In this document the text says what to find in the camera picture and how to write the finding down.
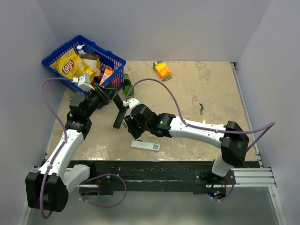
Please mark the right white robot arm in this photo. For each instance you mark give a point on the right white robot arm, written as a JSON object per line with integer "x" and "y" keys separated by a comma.
{"x": 229, "y": 138}

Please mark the orange white carton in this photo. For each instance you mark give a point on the orange white carton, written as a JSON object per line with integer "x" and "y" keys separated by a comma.
{"x": 107, "y": 73}

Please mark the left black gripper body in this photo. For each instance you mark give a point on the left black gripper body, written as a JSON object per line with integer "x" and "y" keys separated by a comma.
{"x": 99, "y": 96}

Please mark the yellow Lays chips bag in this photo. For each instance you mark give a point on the yellow Lays chips bag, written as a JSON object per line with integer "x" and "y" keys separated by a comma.
{"x": 70, "y": 65}

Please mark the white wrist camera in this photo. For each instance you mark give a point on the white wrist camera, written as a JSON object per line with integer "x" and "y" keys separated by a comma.
{"x": 131, "y": 103}
{"x": 83, "y": 82}

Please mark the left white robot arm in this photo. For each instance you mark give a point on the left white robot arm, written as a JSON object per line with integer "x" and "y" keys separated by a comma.
{"x": 50, "y": 186}

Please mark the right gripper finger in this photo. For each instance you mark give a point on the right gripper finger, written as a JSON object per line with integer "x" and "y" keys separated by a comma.
{"x": 129, "y": 122}
{"x": 136, "y": 134}

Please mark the brown white snack package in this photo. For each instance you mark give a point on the brown white snack package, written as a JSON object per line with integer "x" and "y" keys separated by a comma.
{"x": 93, "y": 61}

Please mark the white pump bottle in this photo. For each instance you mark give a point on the white pump bottle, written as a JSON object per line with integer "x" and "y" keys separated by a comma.
{"x": 80, "y": 50}

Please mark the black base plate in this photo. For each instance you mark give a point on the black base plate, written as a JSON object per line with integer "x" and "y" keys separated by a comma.
{"x": 149, "y": 176}

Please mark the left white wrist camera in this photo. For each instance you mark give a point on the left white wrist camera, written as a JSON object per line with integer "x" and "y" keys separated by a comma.
{"x": 83, "y": 82}

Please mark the aluminium frame rail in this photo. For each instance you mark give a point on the aluminium frame rail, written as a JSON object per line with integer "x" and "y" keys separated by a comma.
{"x": 253, "y": 201}

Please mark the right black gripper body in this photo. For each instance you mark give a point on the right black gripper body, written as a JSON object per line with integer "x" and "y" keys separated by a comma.
{"x": 139, "y": 126}

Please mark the orange sponge pack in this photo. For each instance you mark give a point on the orange sponge pack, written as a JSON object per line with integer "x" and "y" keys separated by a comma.
{"x": 162, "y": 70}

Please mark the blue plastic basket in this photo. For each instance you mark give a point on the blue plastic basket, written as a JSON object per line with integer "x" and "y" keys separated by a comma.
{"x": 108, "y": 58}

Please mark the white remote control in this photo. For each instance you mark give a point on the white remote control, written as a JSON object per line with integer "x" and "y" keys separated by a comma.
{"x": 145, "y": 145}

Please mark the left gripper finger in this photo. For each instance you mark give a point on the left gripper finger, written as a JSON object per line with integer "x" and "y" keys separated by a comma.
{"x": 110, "y": 97}
{"x": 109, "y": 90}

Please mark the green glass bottle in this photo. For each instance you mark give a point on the green glass bottle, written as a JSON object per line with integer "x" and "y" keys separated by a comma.
{"x": 127, "y": 87}

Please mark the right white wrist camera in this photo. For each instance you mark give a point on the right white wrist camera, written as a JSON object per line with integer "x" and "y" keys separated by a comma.
{"x": 131, "y": 103}

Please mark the black remote control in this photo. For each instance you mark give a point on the black remote control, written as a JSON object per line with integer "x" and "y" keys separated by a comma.
{"x": 119, "y": 119}
{"x": 119, "y": 103}

